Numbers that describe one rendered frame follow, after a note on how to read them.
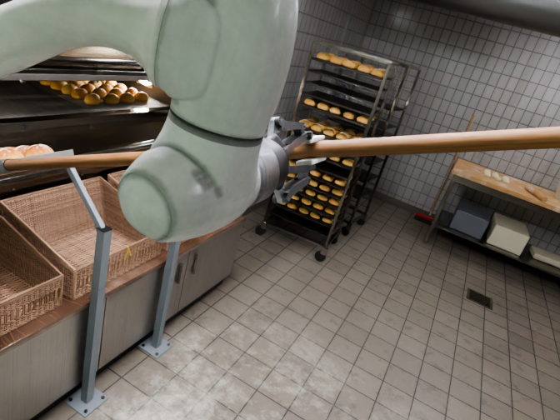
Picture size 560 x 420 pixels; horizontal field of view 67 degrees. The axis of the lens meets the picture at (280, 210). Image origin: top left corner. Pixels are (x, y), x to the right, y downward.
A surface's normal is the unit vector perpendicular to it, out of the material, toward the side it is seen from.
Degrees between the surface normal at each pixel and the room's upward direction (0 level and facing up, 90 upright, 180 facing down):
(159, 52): 100
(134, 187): 85
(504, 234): 90
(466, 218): 90
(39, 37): 113
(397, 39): 90
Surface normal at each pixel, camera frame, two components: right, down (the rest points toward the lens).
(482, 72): -0.44, 0.26
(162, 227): -0.18, 0.53
